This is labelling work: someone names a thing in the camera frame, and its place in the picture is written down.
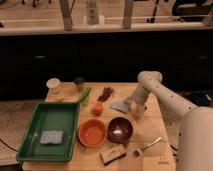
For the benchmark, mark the green plastic tray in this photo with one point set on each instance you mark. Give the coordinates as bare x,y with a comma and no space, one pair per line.
48,116

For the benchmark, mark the grey blue towel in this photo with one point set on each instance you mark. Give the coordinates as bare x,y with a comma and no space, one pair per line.
122,105

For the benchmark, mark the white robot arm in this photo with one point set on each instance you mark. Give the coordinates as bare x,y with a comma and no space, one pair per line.
195,145

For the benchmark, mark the bunch of dark grapes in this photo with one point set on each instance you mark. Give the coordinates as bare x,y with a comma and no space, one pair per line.
106,93

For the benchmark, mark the wooden block brush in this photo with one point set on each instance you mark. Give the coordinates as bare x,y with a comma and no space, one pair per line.
112,154

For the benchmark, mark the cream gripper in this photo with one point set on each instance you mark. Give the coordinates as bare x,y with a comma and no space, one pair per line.
138,110

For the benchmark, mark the small orange fruit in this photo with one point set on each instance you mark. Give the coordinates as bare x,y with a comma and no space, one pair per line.
97,109

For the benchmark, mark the silver fork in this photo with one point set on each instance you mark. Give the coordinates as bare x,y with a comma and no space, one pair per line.
141,150

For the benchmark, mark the dark purple bowl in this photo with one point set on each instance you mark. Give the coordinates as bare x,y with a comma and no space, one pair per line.
120,130

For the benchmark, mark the green cucumber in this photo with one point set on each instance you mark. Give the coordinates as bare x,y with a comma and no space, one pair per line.
84,95

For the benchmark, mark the orange red bowl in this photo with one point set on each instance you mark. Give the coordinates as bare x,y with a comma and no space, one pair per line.
92,133

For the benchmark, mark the blue sponge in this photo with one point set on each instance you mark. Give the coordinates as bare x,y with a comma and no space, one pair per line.
51,137

